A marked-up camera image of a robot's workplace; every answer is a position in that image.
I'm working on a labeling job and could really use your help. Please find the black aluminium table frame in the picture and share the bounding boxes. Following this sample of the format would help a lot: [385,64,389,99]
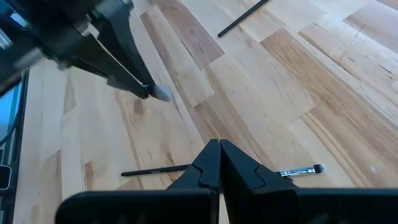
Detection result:
[0,70,30,224]

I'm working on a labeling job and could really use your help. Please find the thin black makeup brush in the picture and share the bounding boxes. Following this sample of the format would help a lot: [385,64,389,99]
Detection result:
[120,164,191,177]

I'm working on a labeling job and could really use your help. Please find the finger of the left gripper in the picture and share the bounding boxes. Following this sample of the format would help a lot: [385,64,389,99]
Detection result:
[67,30,149,100]
[96,1,156,86]

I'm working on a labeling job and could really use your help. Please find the long black-handled makeup brush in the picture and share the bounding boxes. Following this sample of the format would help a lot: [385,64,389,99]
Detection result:
[216,0,271,39]

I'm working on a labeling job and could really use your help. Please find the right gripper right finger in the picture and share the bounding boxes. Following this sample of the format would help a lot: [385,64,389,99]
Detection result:
[221,139,398,224]

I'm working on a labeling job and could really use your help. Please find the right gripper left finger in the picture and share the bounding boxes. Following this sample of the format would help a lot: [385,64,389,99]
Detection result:
[55,139,221,224]

